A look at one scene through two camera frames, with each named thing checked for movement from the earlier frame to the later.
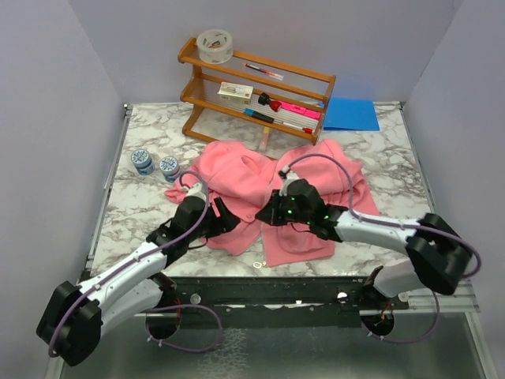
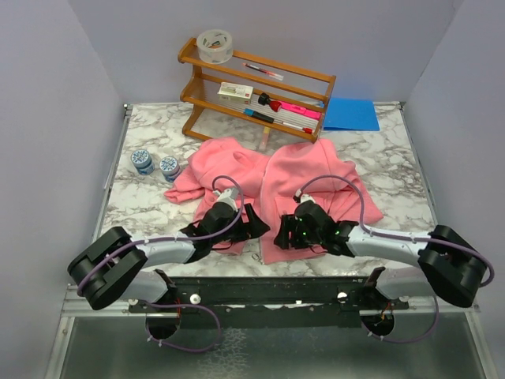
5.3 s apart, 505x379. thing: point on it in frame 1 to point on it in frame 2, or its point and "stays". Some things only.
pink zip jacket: [243, 179] stays
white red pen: [307, 130] stays
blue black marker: [257, 115] stays
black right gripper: [271, 215] to [282, 239]
